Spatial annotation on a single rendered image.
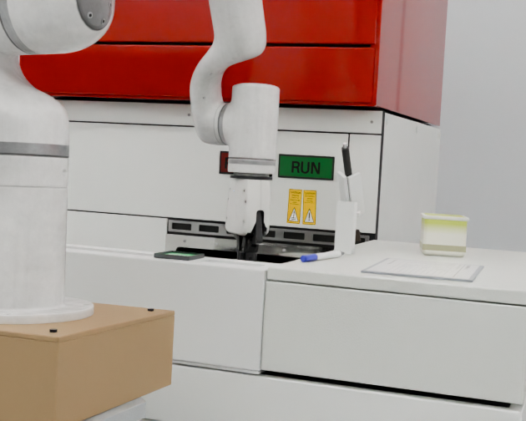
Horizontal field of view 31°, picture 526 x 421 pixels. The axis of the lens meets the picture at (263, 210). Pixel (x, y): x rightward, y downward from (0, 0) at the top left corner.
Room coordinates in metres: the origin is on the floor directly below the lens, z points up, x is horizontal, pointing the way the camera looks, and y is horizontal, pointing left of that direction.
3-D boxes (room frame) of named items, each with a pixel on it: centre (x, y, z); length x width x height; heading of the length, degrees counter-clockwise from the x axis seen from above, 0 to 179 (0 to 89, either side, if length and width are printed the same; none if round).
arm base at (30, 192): (1.12, 0.29, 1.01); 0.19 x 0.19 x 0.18
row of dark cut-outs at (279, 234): (1.95, -0.01, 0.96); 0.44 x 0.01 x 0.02; 70
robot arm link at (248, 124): (1.68, 0.03, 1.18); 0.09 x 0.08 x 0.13; 61
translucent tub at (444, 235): (1.62, -0.31, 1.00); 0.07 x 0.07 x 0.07; 85
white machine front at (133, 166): (2.02, 0.16, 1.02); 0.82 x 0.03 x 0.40; 70
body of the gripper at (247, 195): (1.68, 0.02, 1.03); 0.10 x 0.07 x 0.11; 23
